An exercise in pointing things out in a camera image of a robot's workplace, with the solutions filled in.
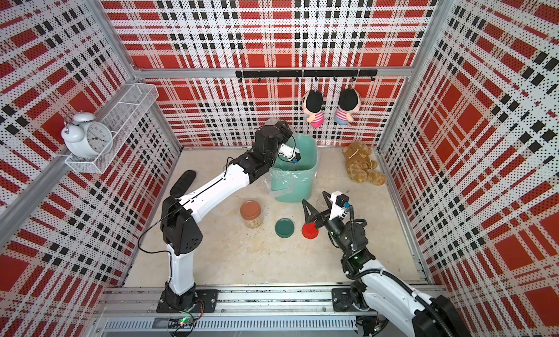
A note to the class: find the blue striped hanging doll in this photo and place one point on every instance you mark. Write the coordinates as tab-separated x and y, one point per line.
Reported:
349	104

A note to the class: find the white twin-bell alarm clock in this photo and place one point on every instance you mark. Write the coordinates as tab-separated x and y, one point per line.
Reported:
85	137

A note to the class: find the pink striped hanging doll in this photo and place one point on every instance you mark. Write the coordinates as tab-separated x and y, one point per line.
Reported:
313	108

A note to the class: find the metal base rail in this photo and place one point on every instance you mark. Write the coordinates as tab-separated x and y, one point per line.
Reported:
243	310

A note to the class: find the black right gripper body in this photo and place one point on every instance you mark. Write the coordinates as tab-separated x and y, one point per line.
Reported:
336	228

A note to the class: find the white wire mesh shelf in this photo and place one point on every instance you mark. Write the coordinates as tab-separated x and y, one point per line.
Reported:
123	115

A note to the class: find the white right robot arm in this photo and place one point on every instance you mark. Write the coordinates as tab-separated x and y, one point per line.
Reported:
412	311

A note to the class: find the orange lid peanut jar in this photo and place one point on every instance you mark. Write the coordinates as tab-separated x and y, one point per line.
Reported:
250	212

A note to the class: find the red jar lid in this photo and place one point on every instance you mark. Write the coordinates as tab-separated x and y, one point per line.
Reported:
309	231

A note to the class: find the tan teddy bear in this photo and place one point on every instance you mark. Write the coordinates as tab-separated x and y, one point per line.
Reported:
359	165

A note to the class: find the dark green jar lid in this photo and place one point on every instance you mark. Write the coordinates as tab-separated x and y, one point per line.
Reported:
284	228

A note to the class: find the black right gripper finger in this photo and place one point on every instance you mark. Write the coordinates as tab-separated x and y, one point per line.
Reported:
310	213
327	198

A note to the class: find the green plastic trash bin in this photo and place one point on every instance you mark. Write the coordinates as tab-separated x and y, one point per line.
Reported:
295	175

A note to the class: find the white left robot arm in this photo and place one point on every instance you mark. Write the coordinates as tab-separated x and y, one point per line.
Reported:
181	212

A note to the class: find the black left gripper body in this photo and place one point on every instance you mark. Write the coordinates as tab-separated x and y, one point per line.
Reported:
283	138

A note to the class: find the green circuit board with wires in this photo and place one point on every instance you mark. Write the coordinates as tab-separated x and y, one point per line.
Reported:
183	326

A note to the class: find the clear plastic bin liner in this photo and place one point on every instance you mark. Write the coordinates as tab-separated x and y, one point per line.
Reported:
284	179

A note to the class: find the black wall hook rail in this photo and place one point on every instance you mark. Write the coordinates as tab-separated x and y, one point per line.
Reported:
284	74

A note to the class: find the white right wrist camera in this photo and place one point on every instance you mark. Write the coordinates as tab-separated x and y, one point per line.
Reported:
340	205

